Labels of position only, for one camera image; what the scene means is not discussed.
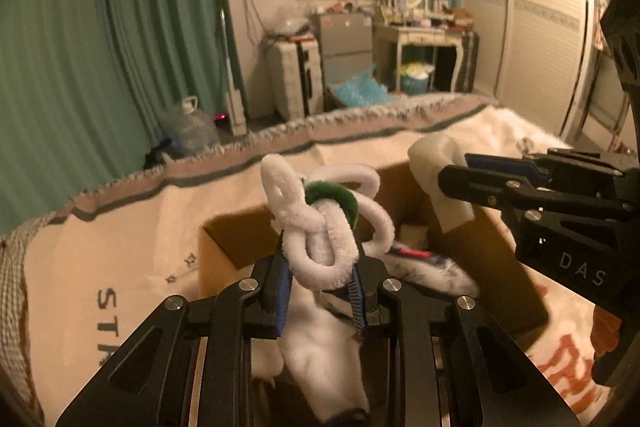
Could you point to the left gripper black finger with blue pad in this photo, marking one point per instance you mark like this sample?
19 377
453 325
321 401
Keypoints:
189 362
434 360

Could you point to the white stick vacuum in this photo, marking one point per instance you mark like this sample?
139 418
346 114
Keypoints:
234 98

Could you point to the white suitcase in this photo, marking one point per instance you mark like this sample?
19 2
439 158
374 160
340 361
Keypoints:
296 78

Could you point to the checkered green bedsheet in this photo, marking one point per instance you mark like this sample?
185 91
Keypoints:
17 384

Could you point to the large green curtain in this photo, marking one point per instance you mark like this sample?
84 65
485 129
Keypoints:
84 84

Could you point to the white dressing table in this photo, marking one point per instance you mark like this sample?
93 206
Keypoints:
391 40

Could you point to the white sliding wardrobe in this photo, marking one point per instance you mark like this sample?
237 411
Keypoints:
534 57

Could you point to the clear water jug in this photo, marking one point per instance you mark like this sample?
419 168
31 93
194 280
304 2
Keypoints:
190 129

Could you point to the open cardboard box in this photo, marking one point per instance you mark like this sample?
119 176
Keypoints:
239 232

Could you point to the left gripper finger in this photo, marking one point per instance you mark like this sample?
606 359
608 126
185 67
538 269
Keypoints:
526 168
487 188

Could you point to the large patterned tissue pack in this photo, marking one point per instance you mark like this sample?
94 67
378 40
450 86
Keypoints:
411 260

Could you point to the white green pipe-cleaner toy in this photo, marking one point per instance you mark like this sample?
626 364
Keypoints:
327 219

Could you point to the cream printed blanket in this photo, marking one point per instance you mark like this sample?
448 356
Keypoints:
102 265

